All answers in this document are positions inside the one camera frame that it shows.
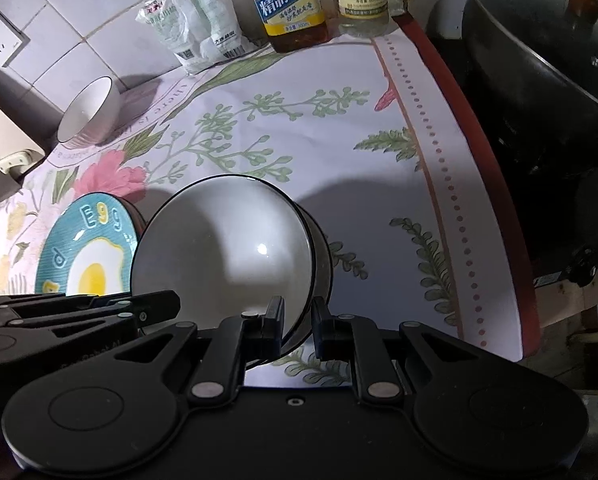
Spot blue egg print plate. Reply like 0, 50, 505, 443
34, 192, 142, 297

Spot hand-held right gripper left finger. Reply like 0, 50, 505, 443
111, 296, 286, 408

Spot glass wok lid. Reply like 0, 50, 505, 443
466, 0, 598, 111

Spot black gas stove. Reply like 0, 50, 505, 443
426, 10, 598, 286

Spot floral tablecloth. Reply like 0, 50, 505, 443
0, 35, 525, 386

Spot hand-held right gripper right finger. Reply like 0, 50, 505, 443
310, 296, 485, 406

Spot white handled cleaver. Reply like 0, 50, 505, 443
0, 149, 47, 208

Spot black wok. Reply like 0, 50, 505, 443
459, 0, 598, 176

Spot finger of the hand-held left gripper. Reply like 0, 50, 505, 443
0, 289, 181, 323
6, 311, 140, 335

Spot wooden stand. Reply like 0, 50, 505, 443
532, 265, 598, 361

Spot yellow label cooking wine bottle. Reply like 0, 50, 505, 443
236, 0, 330, 54

